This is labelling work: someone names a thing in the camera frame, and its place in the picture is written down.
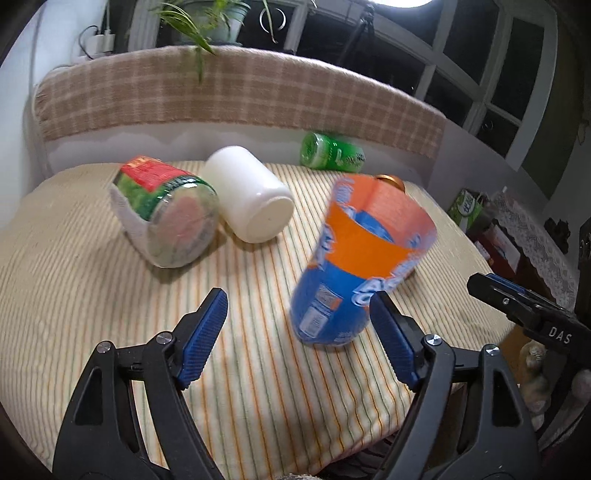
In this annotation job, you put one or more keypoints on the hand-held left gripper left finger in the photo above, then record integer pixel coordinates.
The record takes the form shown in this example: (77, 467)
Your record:
(205, 337)

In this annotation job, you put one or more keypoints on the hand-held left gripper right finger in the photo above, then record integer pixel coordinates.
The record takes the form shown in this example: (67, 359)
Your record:
(392, 341)

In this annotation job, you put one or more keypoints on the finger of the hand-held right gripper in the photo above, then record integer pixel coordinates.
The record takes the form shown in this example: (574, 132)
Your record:
(496, 291)

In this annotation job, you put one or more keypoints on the orange and blue cup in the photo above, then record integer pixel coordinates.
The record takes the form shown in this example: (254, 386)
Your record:
(341, 244)

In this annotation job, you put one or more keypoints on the person's right hand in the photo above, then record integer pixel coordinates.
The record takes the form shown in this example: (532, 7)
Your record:
(533, 369)

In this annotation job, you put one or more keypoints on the red box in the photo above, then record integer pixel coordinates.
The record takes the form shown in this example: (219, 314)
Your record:
(501, 249)

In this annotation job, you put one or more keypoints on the white lace cloth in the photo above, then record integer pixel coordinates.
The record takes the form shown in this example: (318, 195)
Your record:
(540, 240)

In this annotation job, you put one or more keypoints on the green box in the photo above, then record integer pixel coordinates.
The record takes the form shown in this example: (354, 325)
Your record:
(464, 210)

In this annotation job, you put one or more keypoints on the striped tablecloth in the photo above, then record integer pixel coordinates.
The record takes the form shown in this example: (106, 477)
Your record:
(92, 277)

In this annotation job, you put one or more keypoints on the glass jar with red-green label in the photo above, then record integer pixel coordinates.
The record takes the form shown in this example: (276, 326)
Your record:
(152, 198)

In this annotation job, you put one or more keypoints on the gold lid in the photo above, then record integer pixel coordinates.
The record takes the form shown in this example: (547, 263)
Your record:
(391, 182)

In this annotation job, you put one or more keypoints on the white plastic jar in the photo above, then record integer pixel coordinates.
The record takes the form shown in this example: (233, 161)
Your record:
(244, 184)

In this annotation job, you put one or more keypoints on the green bottle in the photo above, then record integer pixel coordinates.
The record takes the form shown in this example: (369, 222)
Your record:
(330, 151)

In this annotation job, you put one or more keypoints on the plaid blanket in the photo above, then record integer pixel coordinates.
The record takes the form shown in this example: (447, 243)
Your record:
(184, 97)

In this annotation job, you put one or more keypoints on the round lamp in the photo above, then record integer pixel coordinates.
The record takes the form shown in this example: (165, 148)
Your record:
(401, 2)

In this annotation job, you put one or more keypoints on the white power strip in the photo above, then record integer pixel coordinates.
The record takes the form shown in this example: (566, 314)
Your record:
(100, 42)

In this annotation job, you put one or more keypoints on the potted plant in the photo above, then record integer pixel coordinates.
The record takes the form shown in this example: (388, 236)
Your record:
(221, 18)

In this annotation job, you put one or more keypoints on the white window frame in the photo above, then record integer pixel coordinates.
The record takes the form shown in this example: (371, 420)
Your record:
(482, 69)

